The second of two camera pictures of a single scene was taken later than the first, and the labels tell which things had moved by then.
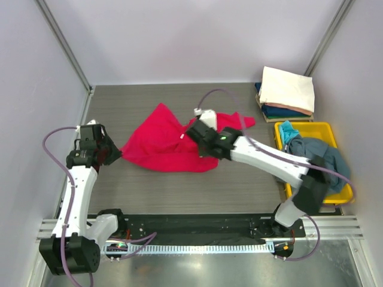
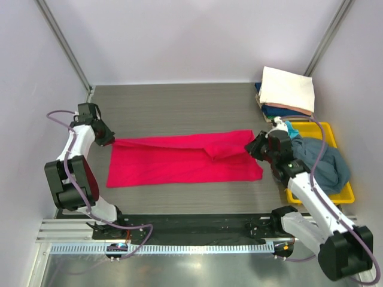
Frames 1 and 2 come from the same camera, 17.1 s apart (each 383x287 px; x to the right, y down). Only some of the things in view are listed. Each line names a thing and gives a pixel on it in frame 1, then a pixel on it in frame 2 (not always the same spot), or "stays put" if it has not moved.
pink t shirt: (162, 144) -> (184, 158)
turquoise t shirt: (288, 132) stays put
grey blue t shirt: (318, 153) stays put
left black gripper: (115, 152) -> (108, 138)
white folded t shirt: (280, 87) stays put
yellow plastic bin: (321, 131) stays put
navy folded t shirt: (271, 111) stays put
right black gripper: (201, 152) -> (254, 146)
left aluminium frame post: (68, 50) stays put
